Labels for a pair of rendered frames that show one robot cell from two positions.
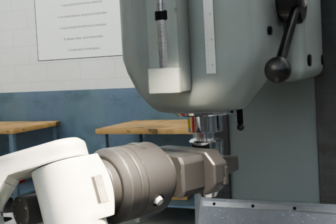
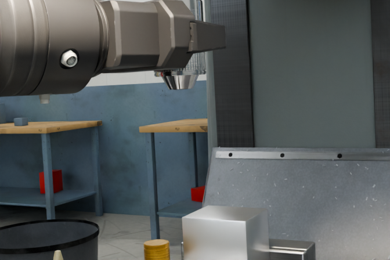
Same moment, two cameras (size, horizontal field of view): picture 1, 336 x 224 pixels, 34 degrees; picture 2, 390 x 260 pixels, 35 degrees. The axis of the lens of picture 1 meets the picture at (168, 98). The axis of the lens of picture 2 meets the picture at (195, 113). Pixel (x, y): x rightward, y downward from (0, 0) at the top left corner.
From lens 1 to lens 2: 28 cm
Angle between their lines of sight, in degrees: 4
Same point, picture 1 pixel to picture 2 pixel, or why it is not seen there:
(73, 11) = not seen: outside the picture
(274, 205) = (312, 152)
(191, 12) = not seen: outside the picture
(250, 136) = (279, 58)
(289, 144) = (333, 65)
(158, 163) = not seen: outside the picture
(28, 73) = not seen: hidden behind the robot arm
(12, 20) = not seen: hidden behind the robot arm
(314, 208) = (368, 154)
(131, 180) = (11, 12)
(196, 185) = (143, 49)
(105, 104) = (154, 100)
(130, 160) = not seen: outside the picture
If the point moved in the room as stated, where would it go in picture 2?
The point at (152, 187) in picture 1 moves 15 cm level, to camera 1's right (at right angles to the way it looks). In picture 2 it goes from (55, 32) to (274, 19)
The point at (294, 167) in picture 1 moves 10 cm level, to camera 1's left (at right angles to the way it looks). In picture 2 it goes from (340, 98) to (268, 101)
